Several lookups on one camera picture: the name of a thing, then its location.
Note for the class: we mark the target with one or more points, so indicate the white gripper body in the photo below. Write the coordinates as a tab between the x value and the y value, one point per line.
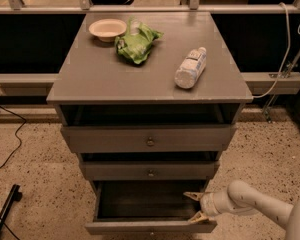
207	204

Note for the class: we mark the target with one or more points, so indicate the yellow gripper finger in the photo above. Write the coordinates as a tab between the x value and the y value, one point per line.
198	217
196	196

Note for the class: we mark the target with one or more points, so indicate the grey bottom drawer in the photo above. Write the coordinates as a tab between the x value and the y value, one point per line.
146	207

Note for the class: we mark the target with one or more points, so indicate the grey drawer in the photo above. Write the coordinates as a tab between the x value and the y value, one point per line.
146	207
126	171
122	139

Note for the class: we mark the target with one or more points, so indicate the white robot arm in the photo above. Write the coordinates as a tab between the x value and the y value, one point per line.
239	198

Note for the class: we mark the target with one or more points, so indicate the grey wooden drawer cabinet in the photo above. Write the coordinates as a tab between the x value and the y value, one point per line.
97	87

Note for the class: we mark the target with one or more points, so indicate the grey middle drawer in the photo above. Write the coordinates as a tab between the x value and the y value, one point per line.
126	171

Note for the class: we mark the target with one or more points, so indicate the grey top drawer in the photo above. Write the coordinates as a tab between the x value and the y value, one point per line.
122	139

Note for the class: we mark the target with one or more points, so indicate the white plastic bottle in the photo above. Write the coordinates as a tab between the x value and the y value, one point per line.
191	68

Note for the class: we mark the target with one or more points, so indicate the green chip bag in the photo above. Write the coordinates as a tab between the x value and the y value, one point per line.
135	45

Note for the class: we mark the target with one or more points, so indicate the black stand leg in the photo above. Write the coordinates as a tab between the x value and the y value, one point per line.
14	196

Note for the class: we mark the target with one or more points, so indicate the beige paper bowl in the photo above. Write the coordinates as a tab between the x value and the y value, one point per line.
106	30

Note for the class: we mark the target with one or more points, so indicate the metal railing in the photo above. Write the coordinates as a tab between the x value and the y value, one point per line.
86	6

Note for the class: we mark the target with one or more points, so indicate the metal bracket rod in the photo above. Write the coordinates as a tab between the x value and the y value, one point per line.
285	74

